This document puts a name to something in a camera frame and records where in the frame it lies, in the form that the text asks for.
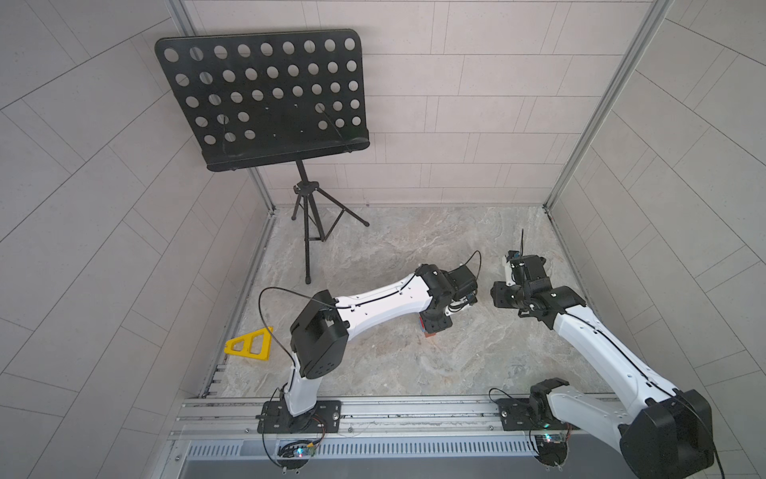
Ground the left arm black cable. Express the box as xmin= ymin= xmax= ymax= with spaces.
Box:
xmin=257 ymin=286 xmax=336 ymax=366

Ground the black perforated music stand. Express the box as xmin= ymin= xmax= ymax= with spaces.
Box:
xmin=154 ymin=28 xmax=371 ymax=285

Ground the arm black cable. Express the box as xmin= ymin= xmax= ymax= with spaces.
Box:
xmin=669 ymin=388 xmax=726 ymax=479
xmin=257 ymin=286 xmax=336 ymax=366

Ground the left controller circuit board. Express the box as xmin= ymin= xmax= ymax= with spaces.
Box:
xmin=276 ymin=440 xmax=317 ymax=470

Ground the aluminium mounting rail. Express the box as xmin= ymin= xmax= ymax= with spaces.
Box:
xmin=169 ymin=391 xmax=620 ymax=454

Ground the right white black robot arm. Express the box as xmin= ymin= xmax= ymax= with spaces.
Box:
xmin=491 ymin=251 xmax=720 ymax=478

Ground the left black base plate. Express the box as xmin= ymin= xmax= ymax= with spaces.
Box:
xmin=257 ymin=399 xmax=342 ymax=435

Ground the yellow triangular plastic piece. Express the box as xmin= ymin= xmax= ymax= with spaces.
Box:
xmin=223 ymin=327 xmax=273 ymax=361

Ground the right controller circuit board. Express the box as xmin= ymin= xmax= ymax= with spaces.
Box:
xmin=533 ymin=433 xmax=569 ymax=468

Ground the controller circuit board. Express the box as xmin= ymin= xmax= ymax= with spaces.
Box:
xmin=276 ymin=440 xmax=317 ymax=470
xmin=533 ymin=433 xmax=569 ymax=468

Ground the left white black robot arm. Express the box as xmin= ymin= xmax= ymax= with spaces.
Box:
xmin=281 ymin=265 xmax=478 ymax=417

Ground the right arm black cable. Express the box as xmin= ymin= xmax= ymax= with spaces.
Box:
xmin=669 ymin=388 xmax=726 ymax=479

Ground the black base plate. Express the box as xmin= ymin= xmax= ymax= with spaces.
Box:
xmin=257 ymin=399 xmax=342 ymax=435
xmin=493 ymin=396 xmax=568 ymax=432

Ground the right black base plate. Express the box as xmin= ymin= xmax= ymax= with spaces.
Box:
xmin=493 ymin=396 xmax=568 ymax=432

